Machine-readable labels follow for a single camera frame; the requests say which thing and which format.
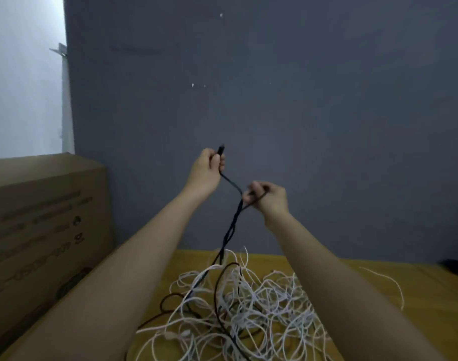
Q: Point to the person's right hand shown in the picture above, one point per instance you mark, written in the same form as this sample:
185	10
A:
270	200

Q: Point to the person's left hand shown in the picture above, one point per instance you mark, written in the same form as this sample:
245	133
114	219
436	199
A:
205	175

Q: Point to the person's left forearm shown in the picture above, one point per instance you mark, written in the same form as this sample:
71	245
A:
101	297

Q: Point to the person's right forearm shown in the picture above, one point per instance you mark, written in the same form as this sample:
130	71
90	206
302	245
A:
349	297

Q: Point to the plain brown cardboard box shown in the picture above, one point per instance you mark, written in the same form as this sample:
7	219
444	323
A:
37	237

